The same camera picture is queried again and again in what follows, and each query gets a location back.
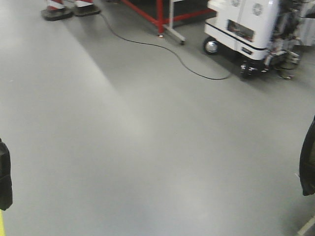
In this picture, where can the right striped traffic cone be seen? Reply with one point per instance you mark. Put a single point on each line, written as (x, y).
(83, 8)

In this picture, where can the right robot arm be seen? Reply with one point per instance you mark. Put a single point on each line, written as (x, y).
(307, 162)

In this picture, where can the red metal frame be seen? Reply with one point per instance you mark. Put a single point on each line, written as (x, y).
(163, 14)

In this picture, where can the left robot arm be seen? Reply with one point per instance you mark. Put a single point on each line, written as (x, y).
(6, 195)

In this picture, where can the left striped traffic cone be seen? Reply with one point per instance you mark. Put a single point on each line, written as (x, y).
(56, 10)

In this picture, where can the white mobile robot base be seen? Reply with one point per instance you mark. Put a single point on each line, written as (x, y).
(264, 32)

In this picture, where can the striped traffic cone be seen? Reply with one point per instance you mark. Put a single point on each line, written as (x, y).
(56, 10)
(83, 8)

